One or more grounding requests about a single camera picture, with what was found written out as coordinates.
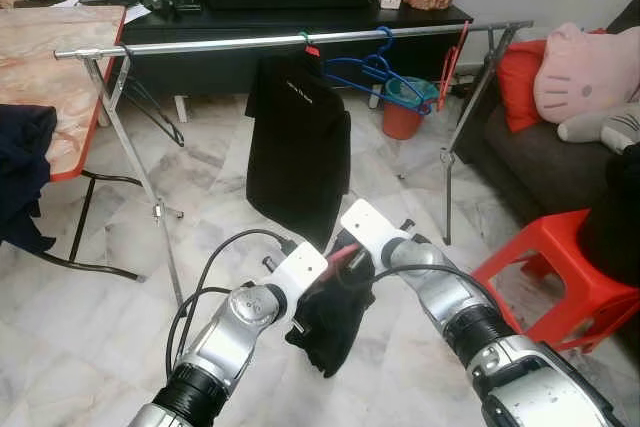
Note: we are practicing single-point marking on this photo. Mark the black t-shirt with white print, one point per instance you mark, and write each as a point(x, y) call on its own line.
point(300, 147)

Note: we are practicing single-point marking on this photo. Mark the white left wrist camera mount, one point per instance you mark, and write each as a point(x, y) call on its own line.
point(298, 272)

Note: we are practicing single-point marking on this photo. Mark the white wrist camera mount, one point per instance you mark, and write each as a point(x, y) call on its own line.
point(298, 272)
point(370, 227)

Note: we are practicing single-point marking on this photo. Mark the red bin with teal liner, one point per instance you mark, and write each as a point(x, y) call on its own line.
point(400, 125)

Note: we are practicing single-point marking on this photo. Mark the black clothes pile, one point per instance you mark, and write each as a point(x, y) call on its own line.
point(612, 217)

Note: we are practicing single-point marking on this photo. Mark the white paper sheets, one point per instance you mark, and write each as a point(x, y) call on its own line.
point(138, 14)

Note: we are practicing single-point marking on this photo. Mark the dark brown sofa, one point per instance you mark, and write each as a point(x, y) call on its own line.
point(550, 167)

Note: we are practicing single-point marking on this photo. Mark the navy shirt with red collar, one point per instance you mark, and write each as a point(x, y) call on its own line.
point(25, 167)

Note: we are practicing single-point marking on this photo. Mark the red hanger with green hook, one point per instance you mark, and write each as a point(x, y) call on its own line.
point(312, 50)

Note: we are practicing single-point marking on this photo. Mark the small black garment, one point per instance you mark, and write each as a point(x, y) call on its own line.
point(330, 332)

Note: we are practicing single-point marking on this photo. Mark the black TV console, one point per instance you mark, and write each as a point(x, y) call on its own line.
point(230, 72)

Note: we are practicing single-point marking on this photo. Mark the silver metal clothes rack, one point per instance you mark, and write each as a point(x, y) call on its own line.
point(200, 44)

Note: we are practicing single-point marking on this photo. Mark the pink cat face pillow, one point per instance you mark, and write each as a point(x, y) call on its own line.
point(585, 77)

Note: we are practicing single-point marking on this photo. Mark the red plastic hanger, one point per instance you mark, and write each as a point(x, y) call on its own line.
point(455, 62)
point(350, 259)

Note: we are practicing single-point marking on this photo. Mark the red plastic stool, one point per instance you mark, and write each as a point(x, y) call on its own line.
point(560, 247)

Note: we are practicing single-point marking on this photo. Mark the blue plastic hanger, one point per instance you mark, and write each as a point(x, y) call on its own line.
point(380, 72)

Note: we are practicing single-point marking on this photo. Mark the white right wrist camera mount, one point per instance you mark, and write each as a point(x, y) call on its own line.
point(370, 227)

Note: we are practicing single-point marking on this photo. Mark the red cushion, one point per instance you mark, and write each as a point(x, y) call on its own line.
point(518, 87)

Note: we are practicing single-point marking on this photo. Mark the grey plush cat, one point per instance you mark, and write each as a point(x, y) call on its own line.
point(600, 127)

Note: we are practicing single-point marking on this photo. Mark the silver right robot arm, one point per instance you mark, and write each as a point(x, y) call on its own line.
point(480, 337)

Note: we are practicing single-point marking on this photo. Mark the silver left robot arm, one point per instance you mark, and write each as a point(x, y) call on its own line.
point(220, 347)

